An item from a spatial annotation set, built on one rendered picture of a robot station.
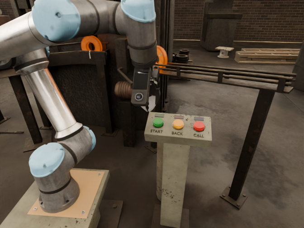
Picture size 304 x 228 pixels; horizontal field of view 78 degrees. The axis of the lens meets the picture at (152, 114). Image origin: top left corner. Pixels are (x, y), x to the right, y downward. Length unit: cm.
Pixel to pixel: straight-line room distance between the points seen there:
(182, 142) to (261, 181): 87
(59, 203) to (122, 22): 67
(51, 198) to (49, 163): 16
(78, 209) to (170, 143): 44
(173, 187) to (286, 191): 82
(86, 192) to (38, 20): 67
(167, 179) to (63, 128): 47
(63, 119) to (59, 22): 47
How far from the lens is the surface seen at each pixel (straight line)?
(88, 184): 93
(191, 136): 68
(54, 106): 80
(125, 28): 49
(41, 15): 43
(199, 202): 123
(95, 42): 149
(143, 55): 51
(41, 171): 76
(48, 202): 86
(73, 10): 43
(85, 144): 83
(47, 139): 184
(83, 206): 86
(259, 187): 143
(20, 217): 93
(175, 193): 91
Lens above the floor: 97
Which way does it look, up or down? 29 degrees down
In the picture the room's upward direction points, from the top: straight up
